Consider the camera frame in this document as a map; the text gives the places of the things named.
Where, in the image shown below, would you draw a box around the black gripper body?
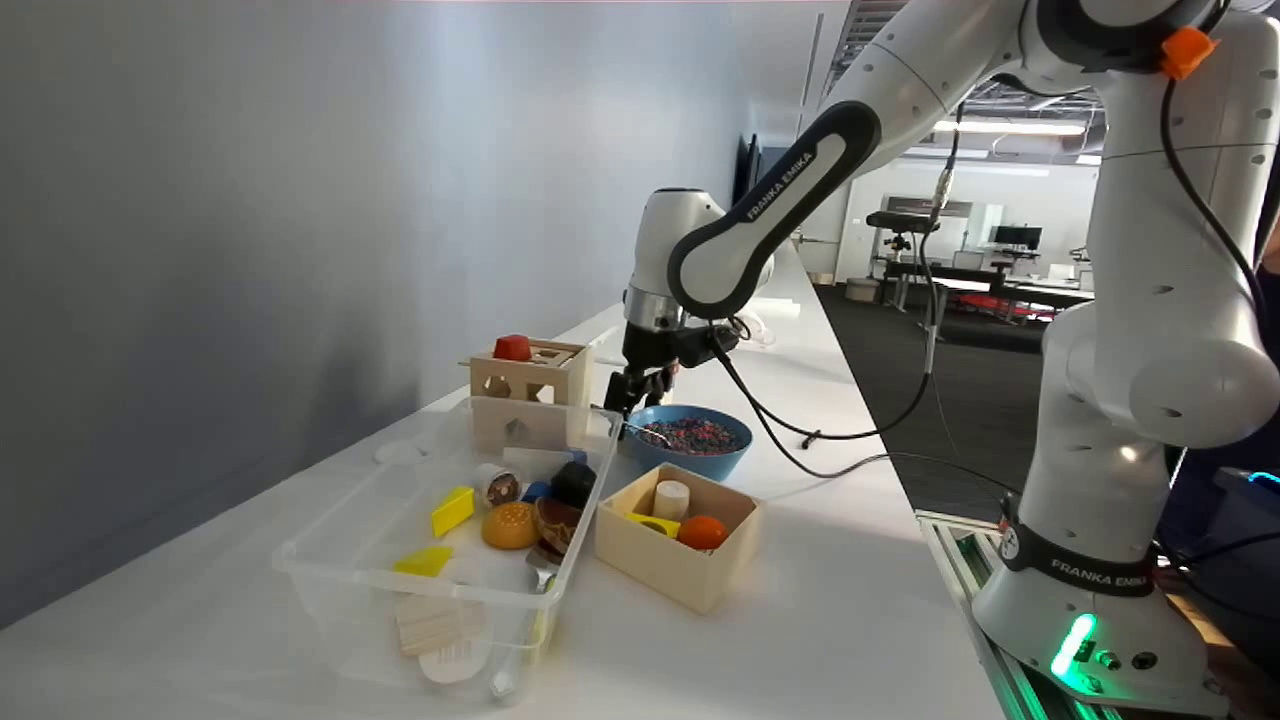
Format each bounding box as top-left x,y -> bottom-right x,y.
611,322 -> 700,383

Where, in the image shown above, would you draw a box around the white cylinder block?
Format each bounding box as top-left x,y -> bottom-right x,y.
652,477 -> 692,523

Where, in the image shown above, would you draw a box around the orange round block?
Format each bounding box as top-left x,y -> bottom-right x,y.
677,511 -> 732,553

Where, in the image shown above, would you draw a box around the yellow wedge block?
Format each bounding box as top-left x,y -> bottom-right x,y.
426,485 -> 480,542

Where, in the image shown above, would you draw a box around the yellow flat block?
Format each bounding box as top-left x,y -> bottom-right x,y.
392,542 -> 455,582

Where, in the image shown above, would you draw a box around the coloured beads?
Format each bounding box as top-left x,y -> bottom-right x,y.
642,414 -> 740,457

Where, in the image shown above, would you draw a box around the blue bowl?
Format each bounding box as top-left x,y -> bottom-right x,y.
619,402 -> 757,485

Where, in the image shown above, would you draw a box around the wooden shape sorter box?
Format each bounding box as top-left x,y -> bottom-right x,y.
460,337 -> 599,457

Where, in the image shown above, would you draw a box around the dark red toy piece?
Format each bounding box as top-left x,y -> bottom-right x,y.
530,500 -> 582,561

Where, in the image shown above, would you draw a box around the orange-brown toy bun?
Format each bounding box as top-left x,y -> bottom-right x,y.
480,500 -> 544,555

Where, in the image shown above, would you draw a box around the open wooden box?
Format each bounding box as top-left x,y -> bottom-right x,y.
592,459 -> 762,616

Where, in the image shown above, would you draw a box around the black office chair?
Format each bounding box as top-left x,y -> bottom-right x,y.
864,205 -> 943,292

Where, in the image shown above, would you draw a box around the white round disc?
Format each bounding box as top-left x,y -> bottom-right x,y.
414,637 -> 490,691

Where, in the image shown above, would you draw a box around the clear plastic bin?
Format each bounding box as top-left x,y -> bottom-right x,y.
273,398 -> 629,696

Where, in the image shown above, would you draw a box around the background work desk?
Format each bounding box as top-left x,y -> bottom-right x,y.
930,255 -> 1103,329

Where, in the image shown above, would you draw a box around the black computer monitor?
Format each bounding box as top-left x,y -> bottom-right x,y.
990,221 -> 1044,255

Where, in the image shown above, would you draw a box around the ceiling light strip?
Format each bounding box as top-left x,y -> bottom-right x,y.
930,118 -> 1093,140

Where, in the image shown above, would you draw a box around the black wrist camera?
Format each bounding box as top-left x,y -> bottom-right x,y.
681,318 -> 752,371

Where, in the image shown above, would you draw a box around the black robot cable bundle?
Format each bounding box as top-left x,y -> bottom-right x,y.
712,78 -> 977,485

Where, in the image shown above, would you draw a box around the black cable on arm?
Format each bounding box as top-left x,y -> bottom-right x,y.
1157,74 -> 1275,351

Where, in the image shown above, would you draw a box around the orange cable clip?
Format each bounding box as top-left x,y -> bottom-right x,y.
1157,25 -> 1221,82

